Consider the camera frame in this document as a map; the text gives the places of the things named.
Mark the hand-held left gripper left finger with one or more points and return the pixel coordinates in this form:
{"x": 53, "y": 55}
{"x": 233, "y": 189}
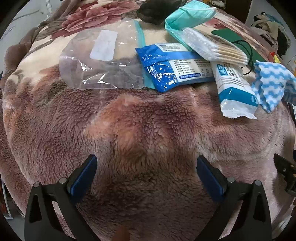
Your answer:
{"x": 84, "y": 176}

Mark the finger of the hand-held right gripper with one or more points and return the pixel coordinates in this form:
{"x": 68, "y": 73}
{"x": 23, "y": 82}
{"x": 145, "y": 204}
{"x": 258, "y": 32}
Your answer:
{"x": 285, "y": 166}

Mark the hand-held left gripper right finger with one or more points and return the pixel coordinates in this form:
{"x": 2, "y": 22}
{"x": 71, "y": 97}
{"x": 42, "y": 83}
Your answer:
{"x": 208, "y": 178}

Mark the blue wet wipes packet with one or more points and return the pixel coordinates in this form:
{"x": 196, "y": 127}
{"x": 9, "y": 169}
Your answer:
{"x": 161, "y": 74}

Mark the green scouring pad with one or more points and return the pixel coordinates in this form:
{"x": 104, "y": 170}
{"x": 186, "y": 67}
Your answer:
{"x": 231, "y": 36}

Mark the light blue face mask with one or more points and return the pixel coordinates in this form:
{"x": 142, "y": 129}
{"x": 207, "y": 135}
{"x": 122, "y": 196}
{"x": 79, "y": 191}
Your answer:
{"x": 192, "y": 16}

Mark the black organza scrunchie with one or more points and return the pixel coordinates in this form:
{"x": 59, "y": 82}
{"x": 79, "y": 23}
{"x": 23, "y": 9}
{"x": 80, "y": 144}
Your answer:
{"x": 157, "y": 11}

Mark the floral plush blanket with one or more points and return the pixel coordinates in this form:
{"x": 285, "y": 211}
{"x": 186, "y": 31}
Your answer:
{"x": 143, "y": 129}

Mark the blue white wavy cloth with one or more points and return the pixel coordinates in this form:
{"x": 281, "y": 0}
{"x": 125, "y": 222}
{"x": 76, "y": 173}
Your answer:
{"x": 270, "y": 83}

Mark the white and blue packet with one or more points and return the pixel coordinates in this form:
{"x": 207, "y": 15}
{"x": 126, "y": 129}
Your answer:
{"x": 233, "y": 88}

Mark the clear zip bag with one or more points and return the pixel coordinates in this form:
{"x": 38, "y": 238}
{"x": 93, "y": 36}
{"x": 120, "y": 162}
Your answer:
{"x": 104, "y": 67}

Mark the cotton swabs pack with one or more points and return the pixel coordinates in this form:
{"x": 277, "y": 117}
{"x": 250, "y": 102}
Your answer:
{"x": 208, "y": 44}

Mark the pile of clothes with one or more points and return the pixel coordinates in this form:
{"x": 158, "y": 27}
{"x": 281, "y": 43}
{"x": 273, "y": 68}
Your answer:
{"x": 277, "y": 32}

